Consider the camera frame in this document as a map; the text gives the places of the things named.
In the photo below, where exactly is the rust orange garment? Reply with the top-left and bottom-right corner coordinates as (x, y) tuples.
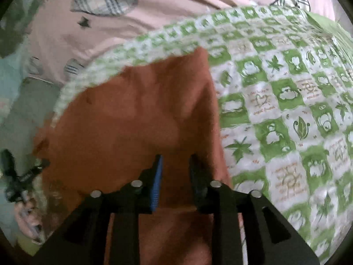
(34, 48), (230, 264)

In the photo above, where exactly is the light blue floral cloth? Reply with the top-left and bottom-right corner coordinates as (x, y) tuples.
(1, 0), (44, 121)

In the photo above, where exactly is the pink heart pattern bedsheet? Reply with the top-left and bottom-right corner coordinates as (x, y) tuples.
(26, 0), (336, 84)

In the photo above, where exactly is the grey green pillow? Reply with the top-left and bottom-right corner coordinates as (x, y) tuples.
(1, 78), (60, 156)

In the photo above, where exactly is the green white patterned quilt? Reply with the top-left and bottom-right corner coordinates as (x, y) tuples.
(54, 6), (352, 263)

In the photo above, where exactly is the person's left hand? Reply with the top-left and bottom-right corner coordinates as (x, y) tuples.
(14, 199), (43, 240)

